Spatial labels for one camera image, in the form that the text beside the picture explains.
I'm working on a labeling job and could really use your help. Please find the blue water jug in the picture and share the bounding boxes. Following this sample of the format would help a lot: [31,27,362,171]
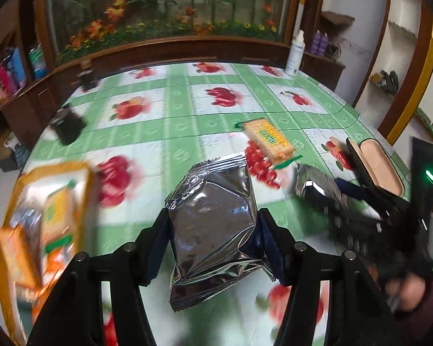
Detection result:
[12,139,30,168]

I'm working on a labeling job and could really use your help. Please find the green plastic bag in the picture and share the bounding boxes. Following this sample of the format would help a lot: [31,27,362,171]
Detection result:
[28,43,49,80]

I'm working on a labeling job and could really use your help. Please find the yellow cardboard tray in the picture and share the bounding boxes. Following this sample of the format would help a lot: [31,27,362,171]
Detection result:
[0,161,98,343]

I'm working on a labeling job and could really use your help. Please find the blue bottle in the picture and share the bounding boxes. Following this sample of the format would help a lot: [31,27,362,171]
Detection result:
[11,47,27,87]

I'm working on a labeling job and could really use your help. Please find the white spray bottle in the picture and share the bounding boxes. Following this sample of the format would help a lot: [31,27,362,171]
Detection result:
[284,29,307,77]

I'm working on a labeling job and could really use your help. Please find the silver foil snack packet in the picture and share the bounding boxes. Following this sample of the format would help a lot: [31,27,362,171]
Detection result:
[294,163,349,206]
[165,153,275,312]

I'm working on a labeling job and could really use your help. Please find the dark shoe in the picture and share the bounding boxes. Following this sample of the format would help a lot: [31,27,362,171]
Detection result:
[370,69,399,96]

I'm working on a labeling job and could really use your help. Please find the clear packet of dark snacks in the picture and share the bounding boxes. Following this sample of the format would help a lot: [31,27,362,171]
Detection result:
[12,198,44,231]

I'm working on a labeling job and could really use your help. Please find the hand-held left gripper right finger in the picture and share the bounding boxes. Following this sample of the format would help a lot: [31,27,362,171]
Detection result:
[253,207,405,346]

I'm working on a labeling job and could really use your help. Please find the pink bottle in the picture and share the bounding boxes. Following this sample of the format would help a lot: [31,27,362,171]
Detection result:
[0,56,18,94]

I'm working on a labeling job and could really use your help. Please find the fruit print tablecloth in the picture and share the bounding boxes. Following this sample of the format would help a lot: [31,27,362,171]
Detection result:
[0,61,433,346]

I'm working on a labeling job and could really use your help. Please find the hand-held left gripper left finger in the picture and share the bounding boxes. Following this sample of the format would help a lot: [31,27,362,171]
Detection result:
[27,207,172,346]

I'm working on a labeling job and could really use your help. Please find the wooden cabinet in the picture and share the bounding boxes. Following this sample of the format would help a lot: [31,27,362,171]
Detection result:
[0,0,58,174]

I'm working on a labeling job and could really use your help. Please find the orange snack packet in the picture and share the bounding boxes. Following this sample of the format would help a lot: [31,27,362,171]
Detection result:
[0,225,42,291]
[40,245,76,289]

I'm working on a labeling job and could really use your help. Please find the yellow biscuit packet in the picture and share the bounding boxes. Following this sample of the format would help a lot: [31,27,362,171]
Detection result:
[234,117,303,170]
[40,179,78,253]

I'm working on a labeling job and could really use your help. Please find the open glasses case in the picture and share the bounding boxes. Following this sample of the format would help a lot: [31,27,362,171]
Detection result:
[346,137,406,199]

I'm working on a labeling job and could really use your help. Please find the small dark bottle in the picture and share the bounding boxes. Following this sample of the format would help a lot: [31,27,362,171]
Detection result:
[76,59,100,92]

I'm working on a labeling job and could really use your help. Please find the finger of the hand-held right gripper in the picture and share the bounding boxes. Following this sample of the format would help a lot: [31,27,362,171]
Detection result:
[335,178,410,211]
[303,182,383,236]

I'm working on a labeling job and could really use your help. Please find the person's right hand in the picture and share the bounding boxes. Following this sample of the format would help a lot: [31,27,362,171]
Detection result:
[382,270,433,312]

